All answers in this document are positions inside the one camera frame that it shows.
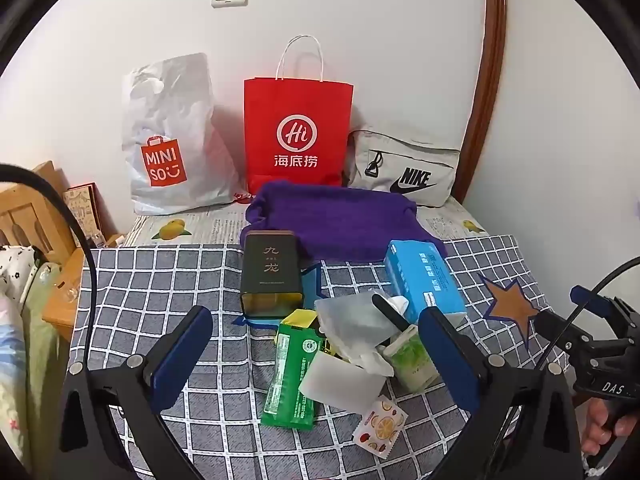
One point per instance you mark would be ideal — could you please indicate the fruit print packet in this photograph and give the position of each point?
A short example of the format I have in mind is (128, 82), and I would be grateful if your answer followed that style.
(381, 425)

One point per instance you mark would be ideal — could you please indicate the wooden headboard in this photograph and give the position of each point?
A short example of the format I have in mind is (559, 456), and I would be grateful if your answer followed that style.
(30, 210)

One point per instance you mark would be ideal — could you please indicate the white plastic shopping bag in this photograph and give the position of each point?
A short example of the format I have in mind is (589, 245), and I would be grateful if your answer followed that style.
(170, 120)

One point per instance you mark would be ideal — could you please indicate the blue tissue pack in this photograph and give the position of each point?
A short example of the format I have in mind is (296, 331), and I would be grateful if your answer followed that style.
(425, 275)

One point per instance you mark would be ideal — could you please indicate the brown wooden door frame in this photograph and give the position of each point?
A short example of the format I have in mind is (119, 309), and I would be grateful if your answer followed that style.
(487, 85)

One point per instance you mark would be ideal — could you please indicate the brown star sticker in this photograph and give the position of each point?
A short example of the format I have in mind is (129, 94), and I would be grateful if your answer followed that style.
(512, 307)

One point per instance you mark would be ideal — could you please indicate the white foam block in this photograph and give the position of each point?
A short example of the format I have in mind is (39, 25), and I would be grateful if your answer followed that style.
(340, 385)

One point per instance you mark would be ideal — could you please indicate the red paper bag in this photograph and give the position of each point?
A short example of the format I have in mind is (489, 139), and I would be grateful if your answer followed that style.
(297, 130)

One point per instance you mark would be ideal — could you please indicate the lemon print cloth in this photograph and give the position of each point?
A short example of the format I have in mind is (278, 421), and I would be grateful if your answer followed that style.
(210, 225)

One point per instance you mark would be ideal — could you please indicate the white mesh pouch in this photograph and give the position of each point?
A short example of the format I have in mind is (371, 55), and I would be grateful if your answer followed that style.
(350, 320)

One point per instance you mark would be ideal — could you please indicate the green pocket tissue pack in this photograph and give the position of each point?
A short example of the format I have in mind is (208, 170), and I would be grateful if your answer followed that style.
(412, 360)

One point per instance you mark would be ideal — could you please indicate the green sachet packet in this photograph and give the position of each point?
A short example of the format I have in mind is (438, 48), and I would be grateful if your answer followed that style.
(287, 380)

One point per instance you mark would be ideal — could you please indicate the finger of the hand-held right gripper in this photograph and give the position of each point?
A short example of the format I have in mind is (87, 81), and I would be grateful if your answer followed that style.
(587, 297)
(557, 327)

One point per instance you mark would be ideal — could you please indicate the person's right hand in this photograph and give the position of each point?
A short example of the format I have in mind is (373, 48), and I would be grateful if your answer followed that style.
(595, 427)

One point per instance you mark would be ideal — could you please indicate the grey fabric bag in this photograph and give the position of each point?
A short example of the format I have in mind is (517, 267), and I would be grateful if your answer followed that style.
(405, 160)

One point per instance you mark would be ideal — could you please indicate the dark tea tin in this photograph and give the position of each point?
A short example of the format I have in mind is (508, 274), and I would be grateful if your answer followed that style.
(270, 270)

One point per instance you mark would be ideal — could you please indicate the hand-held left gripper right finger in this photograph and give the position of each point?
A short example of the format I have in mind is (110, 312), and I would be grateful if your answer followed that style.
(450, 355)

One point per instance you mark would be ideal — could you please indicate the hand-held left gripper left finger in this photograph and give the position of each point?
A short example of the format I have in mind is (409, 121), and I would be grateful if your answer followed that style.
(182, 355)

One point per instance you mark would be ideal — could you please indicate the yellow sock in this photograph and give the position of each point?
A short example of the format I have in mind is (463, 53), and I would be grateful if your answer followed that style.
(300, 320)

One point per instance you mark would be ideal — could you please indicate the checked tablecloth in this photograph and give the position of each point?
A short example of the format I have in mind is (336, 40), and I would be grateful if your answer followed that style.
(150, 285)

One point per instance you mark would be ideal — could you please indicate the wooden bedside table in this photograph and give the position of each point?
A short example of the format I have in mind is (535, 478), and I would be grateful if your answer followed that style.
(65, 300)

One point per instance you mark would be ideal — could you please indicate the patterned book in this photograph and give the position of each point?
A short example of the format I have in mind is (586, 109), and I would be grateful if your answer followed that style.
(82, 210)

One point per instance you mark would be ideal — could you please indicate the floral bedding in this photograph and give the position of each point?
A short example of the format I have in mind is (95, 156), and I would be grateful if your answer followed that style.
(20, 350)

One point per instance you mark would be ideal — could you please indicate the purple towel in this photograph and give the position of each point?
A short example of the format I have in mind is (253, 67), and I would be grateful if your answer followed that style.
(340, 220)

